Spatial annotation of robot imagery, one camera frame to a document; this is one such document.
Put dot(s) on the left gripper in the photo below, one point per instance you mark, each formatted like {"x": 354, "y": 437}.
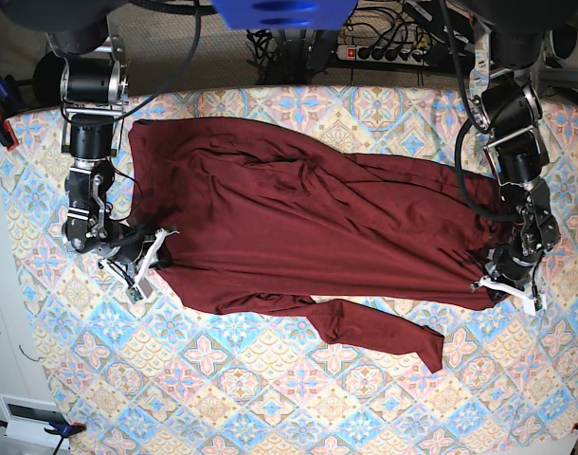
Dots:
{"x": 509, "y": 271}

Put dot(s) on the blue clamp front left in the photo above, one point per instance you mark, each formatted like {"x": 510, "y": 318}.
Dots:
{"x": 61, "y": 429}

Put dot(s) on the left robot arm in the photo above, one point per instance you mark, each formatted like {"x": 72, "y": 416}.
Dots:
{"x": 501, "y": 102}

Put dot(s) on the white power strip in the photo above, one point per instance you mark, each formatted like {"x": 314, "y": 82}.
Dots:
{"x": 380, "y": 54}

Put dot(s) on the black round stool base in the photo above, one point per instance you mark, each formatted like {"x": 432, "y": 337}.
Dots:
{"x": 47, "y": 80}

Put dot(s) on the maroon t-shirt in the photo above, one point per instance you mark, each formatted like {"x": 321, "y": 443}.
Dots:
{"x": 271, "y": 221}

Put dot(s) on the blue plastic box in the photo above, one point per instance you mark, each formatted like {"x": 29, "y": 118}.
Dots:
{"x": 285, "y": 14}

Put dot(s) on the patterned tablecloth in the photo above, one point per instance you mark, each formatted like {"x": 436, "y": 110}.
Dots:
{"x": 157, "y": 378}

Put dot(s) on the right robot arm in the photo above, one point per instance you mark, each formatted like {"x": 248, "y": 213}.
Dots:
{"x": 93, "y": 85}

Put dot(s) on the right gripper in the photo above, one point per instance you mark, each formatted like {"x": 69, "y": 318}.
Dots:
{"x": 130, "y": 258}

